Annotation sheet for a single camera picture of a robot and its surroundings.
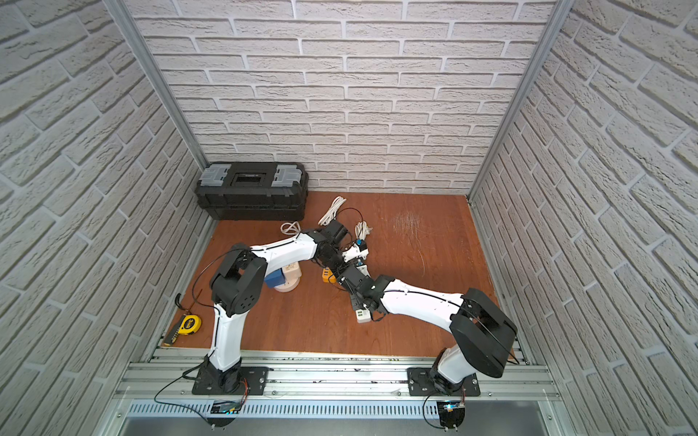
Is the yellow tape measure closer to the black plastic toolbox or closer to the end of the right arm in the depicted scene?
the black plastic toolbox

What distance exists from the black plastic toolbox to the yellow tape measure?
401 mm

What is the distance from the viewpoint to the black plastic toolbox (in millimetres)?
995

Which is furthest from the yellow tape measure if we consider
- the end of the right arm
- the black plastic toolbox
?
the end of the right arm

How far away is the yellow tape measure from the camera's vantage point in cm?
81
